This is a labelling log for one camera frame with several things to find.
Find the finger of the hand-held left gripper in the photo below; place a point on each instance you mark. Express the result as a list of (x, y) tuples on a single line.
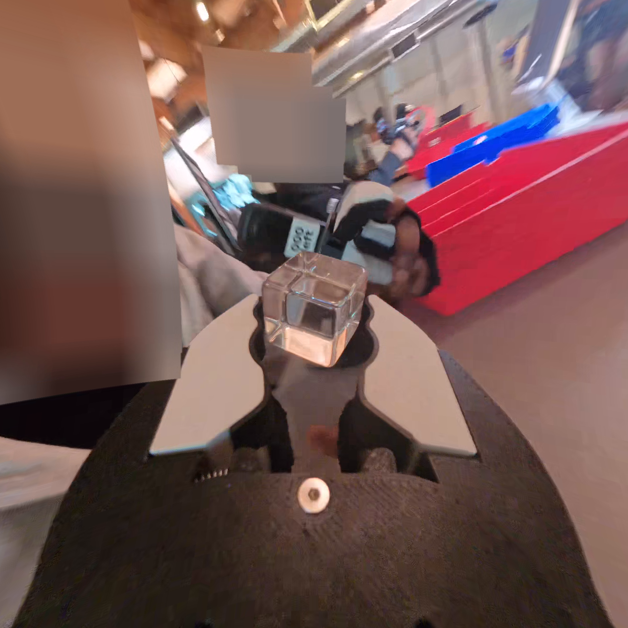
[(378, 270), (360, 196)]

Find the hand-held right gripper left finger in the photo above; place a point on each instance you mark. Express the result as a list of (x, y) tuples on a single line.
[(211, 392)]

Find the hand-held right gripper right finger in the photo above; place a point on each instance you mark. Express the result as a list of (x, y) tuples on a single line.
[(417, 392)]

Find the clear glass cube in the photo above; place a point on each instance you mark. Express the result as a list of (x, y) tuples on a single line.
[(314, 299)]

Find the person's left hand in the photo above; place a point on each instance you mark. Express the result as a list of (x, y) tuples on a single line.
[(407, 274)]

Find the black metal stand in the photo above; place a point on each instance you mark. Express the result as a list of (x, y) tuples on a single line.
[(206, 196)]

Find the blue plastic bin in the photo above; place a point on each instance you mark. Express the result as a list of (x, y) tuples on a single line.
[(461, 167)]

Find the large red plastic bin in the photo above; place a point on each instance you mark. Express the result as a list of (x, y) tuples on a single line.
[(515, 235)]

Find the person's black shirt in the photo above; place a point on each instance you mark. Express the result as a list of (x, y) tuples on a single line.
[(59, 417)]

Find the silver ventilation duct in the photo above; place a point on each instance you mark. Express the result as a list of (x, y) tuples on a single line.
[(368, 44)]

